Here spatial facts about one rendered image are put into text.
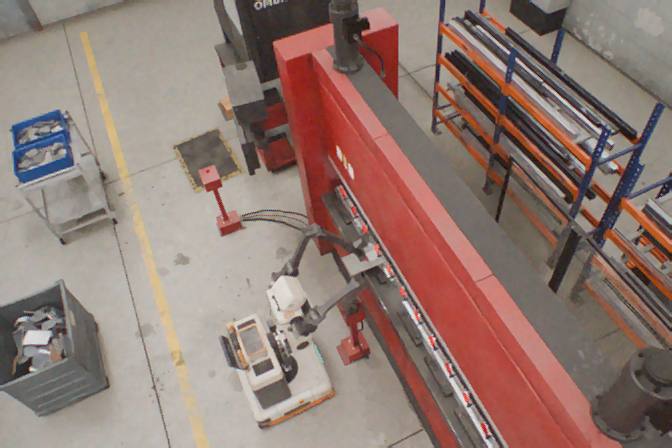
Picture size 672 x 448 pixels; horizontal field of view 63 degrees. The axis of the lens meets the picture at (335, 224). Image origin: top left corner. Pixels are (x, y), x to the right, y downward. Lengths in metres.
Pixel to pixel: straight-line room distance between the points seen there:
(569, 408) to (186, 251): 4.30
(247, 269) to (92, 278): 1.59
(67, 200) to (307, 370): 3.25
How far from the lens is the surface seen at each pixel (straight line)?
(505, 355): 2.70
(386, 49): 4.12
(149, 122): 7.44
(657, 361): 2.04
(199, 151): 6.76
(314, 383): 4.54
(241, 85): 4.27
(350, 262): 4.18
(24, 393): 5.07
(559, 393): 2.41
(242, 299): 5.34
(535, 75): 5.07
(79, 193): 6.42
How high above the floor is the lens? 4.47
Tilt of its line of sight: 52 degrees down
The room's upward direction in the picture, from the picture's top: 8 degrees counter-clockwise
